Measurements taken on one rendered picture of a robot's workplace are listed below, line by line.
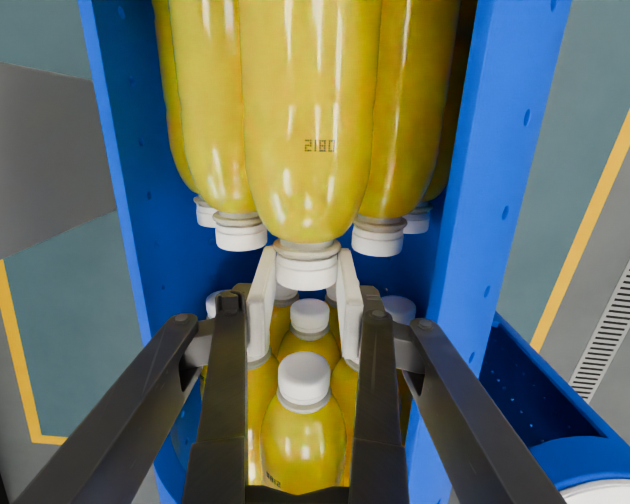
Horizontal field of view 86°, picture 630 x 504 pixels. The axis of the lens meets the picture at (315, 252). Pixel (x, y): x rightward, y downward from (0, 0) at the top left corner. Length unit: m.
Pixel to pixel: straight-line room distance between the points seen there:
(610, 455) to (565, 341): 1.36
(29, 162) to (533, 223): 1.64
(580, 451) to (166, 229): 0.67
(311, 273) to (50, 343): 1.94
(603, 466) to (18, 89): 1.06
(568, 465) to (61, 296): 1.84
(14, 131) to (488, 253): 0.70
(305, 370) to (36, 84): 0.68
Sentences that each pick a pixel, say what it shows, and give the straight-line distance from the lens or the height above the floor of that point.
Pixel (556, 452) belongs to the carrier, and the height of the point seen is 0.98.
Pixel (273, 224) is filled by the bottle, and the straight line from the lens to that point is 0.18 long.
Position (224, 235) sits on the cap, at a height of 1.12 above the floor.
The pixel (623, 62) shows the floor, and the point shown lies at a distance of 1.77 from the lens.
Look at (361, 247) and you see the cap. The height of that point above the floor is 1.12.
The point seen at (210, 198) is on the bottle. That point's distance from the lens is 0.24.
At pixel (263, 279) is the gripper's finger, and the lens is 0.17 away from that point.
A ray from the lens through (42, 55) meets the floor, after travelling 1.67.
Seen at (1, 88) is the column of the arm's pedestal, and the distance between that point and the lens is 0.73.
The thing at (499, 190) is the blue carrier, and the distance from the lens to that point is 0.17.
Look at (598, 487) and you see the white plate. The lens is 0.71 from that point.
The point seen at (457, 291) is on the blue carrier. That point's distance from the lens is 0.17.
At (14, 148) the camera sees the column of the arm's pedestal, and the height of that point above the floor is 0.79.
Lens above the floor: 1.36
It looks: 69 degrees down
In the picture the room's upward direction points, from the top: 179 degrees clockwise
